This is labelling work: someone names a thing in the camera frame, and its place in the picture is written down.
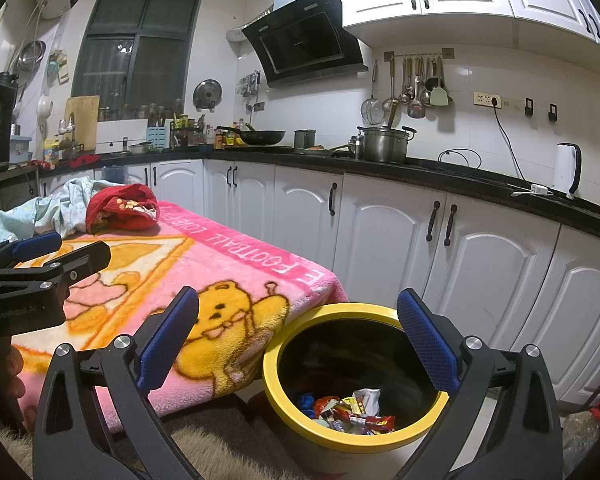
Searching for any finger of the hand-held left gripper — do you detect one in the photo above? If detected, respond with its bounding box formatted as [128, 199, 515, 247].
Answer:
[0, 232, 64, 273]
[0, 241, 112, 293]

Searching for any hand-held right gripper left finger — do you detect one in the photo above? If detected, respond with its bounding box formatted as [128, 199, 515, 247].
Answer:
[32, 286, 207, 480]

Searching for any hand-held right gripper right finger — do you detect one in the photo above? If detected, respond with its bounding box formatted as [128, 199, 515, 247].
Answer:
[395, 287, 564, 480]

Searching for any white printed plastic bag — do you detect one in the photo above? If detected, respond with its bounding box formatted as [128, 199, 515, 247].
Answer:
[352, 388, 381, 413]

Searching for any red plastic bag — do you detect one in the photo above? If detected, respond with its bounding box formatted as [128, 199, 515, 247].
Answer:
[314, 396, 342, 417]

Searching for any yellow trash bin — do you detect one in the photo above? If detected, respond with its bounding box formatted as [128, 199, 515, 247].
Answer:
[262, 302, 452, 475]

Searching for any person's left hand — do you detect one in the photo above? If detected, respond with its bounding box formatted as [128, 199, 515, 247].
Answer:
[2, 346, 38, 428]

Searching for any light blue printed cloth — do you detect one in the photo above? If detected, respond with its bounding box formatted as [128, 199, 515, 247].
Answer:
[0, 177, 113, 253]

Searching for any red embroidered garment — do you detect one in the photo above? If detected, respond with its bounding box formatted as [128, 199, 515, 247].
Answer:
[86, 183, 160, 235]

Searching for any red dish cloth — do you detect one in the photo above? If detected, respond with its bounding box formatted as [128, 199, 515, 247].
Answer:
[32, 155, 102, 170]

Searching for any grey plastic container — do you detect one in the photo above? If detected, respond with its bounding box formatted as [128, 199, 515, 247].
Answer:
[9, 136, 33, 163]

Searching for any pink printed blanket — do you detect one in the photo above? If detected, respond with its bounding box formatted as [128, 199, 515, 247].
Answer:
[10, 200, 348, 433]

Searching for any beige shaggy rug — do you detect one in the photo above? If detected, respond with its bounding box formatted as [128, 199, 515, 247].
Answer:
[0, 407, 326, 480]

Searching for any chrome faucet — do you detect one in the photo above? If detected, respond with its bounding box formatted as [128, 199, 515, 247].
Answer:
[57, 112, 78, 148]

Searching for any wooden cutting board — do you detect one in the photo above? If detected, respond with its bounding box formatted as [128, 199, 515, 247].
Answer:
[64, 95, 101, 153]

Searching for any white hanging scoop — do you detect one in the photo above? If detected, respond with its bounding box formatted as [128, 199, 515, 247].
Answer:
[36, 95, 55, 133]

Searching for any row of glass jars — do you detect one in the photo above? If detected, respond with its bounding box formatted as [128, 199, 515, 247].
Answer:
[97, 101, 186, 122]

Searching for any clear plastic bag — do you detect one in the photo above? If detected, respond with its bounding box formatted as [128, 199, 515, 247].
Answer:
[562, 395, 600, 476]

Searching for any row of condiment bottles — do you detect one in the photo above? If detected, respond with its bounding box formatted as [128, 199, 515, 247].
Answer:
[172, 112, 251, 151]

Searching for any white power adapter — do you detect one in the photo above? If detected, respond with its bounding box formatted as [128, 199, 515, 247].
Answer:
[511, 184, 556, 197]

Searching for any hanging steel colander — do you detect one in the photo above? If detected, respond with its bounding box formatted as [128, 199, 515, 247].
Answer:
[17, 40, 47, 72]

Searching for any large steel pot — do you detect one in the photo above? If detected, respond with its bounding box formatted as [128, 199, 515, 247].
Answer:
[357, 126, 417, 164]

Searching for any hanging steel pot lid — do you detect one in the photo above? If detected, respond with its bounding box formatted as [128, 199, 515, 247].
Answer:
[192, 78, 223, 111]

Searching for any dark kitchen window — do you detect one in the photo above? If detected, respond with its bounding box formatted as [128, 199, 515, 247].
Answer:
[71, 0, 203, 121]

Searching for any white electric kettle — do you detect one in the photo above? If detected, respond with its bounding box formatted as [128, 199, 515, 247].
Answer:
[552, 142, 583, 200]

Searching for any black wok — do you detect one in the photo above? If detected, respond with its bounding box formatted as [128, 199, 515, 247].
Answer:
[216, 125, 287, 147]

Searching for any row of hanging utensils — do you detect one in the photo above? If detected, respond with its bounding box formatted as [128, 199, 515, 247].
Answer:
[361, 47, 456, 126]

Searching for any black range hood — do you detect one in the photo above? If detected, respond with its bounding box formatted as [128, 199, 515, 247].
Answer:
[241, 0, 370, 87]

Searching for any wall rack with kitchen tools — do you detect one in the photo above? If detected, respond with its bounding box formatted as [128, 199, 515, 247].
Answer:
[235, 71, 266, 111]

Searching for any white wall socket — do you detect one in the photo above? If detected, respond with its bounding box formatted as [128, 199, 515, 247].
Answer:
[472, 91, 503, 110]

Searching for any silver exhaust duct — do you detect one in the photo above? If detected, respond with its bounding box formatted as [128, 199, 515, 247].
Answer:
[226, 7, 276, 43]

